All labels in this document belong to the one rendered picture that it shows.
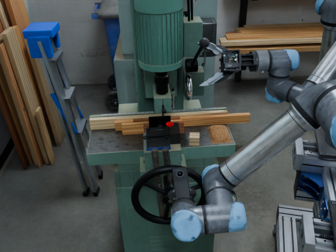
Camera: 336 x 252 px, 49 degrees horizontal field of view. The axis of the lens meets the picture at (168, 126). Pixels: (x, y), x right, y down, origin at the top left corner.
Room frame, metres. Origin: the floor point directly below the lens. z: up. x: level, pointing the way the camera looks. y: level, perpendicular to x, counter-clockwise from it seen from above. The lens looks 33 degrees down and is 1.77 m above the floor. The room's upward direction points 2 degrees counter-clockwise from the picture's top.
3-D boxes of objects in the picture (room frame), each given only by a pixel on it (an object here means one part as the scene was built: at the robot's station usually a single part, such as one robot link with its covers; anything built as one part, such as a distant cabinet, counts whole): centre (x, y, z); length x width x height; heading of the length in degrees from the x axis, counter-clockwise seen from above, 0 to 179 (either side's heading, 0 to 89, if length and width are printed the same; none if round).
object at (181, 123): (1.28, 0.02, 0.93); 0.17 x 0.02 x 0.05; 93
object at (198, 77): (1.53, -0.13, 1.02); 0.09 x 0.07 x 0.12; 93
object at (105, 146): (1.23, 0.03, 0.87); 0.61 x 0.30 x 0.06; 93
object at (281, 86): (1.19, -0.42, 1.15); 0.11 x 0.08 x 0.11; 35
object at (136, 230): (1.46, 0.03, 0.36); 0.58 x 0.45 x 0.71; 3
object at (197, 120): (1.34, -0.07, 0.92); 0.59 x 0.02 x 0.04; 93
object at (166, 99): (1.36, 0.02, 1.03); 0.14 x 0.07 x 0.09; 3
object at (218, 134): (1.27, -0.21, 0.91); 0.12 x 0.09 x 0.03; 3
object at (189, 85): (1.48, -0.10, 1.02); 0.12 x 0.03 x 0.12; 3
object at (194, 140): (1.21, -0.11, 0.92); 0.04 x 0.04 x 0.04; 84
